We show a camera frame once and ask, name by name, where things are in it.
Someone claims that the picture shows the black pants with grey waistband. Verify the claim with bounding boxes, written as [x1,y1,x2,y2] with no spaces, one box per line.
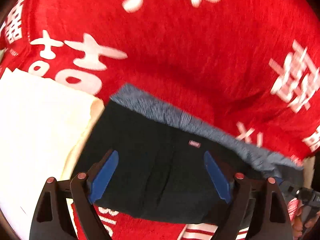
[73,84,303,225]

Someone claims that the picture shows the person's right hand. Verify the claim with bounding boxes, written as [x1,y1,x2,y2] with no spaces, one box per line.
[291,204,320,239]

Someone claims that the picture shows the red blanket with white characters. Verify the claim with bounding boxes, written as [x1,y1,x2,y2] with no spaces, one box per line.
[1,0,319,239]

